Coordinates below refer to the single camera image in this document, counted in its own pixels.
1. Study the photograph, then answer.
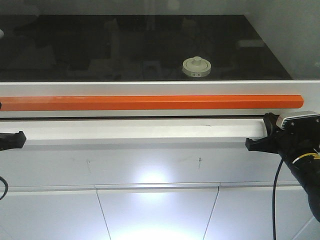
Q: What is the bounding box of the glass jar with beige lid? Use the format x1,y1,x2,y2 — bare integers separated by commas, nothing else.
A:
182,56,212,78

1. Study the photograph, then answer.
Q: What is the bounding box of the orange sash handle bar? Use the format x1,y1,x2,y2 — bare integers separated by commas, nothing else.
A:
0,95,304,112

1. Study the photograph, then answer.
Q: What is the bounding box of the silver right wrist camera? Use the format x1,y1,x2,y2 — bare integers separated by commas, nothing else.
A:
276,111,320,130

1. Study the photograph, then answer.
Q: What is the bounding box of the white base cabinet with doors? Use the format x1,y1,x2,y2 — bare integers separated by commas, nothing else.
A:
0,117,320,240

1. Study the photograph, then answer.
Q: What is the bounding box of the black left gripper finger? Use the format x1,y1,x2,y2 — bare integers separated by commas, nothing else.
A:
0,131,26,150

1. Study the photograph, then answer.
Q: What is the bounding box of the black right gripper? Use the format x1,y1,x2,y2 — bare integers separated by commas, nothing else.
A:
245,112,320,160

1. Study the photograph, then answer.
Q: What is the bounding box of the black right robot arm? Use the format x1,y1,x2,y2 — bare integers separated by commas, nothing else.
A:
245,111,320,221

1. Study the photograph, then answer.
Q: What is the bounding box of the white fume hood sash frame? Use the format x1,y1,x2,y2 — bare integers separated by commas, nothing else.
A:
0,80,320,118

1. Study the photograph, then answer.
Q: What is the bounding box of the black left camera cable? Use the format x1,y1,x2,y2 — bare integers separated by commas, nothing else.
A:
0,176,9,200

